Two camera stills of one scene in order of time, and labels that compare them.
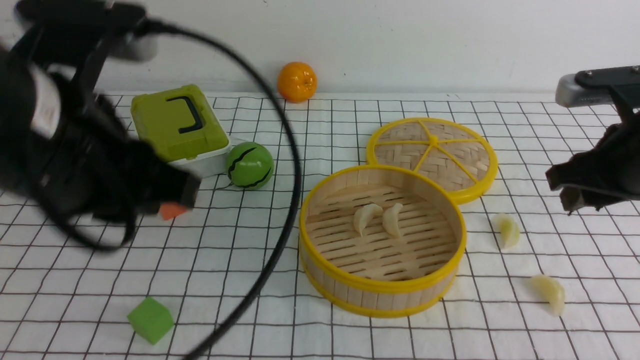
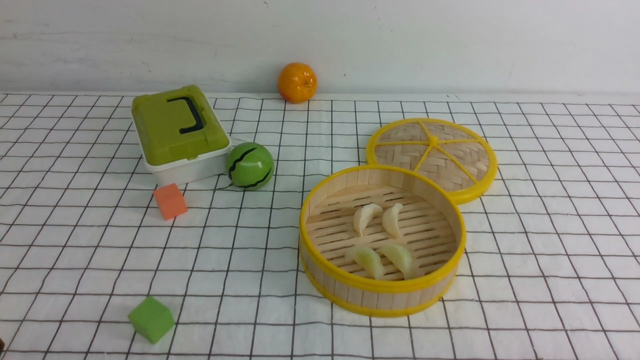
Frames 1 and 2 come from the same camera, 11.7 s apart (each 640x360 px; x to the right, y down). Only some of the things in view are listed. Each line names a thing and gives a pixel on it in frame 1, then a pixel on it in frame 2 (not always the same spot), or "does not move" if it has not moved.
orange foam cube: (170, 210) does not move
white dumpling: (390, 220) does not move
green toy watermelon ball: (250, 166) does not move
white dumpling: (363, 215) does not move
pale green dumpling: (549, 290) -> (401, 257)
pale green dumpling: (508, 229) -> (370, 259)
